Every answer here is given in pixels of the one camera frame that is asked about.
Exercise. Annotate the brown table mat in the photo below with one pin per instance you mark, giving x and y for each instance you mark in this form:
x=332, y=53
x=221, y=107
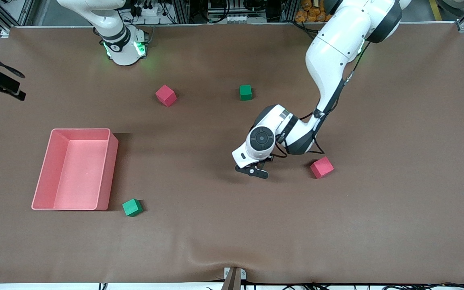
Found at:
x=232, y=225

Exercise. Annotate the red foam cube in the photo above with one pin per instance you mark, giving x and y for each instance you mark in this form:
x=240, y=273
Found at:
x=322, y=167
x=165, y=96

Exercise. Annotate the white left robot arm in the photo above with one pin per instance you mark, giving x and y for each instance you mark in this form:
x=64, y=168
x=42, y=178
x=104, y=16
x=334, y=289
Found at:
x=336, y=52

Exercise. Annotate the white terminal block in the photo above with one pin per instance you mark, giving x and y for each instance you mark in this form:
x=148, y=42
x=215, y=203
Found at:
x=246, y=19

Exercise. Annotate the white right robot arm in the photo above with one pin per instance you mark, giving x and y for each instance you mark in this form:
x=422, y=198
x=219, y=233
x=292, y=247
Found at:
x=123, y=52

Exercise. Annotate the white power strip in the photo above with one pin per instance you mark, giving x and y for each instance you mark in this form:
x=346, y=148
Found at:
x=151, y=11

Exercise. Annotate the orange snack bag pile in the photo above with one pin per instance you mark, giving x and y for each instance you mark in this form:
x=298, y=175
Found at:
x=310, y=12

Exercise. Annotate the green foam cube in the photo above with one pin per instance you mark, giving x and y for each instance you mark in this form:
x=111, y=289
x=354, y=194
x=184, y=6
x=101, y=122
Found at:
x=245, y=92
x=132, y=208

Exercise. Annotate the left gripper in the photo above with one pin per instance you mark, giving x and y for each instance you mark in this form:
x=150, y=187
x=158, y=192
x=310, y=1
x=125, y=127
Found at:
x=267, y=159

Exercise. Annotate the pink plastic bin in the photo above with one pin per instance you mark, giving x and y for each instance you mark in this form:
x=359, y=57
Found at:
x=79, y=181

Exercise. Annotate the metal bracket with brown post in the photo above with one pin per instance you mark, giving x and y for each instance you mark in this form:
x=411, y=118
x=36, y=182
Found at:
x=234, y=280

